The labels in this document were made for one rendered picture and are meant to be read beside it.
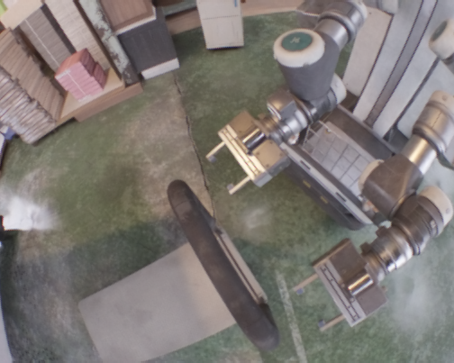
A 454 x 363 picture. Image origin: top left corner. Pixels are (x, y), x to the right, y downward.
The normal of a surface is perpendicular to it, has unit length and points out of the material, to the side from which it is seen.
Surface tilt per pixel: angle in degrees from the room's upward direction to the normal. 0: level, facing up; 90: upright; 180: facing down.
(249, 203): 0
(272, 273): 0
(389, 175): 44
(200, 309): 0
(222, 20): 90
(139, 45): 90
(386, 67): 90
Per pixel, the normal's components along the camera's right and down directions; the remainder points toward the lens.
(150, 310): -0.12, -0.39
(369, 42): -0.74, 0.65
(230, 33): -0.03, 0.92
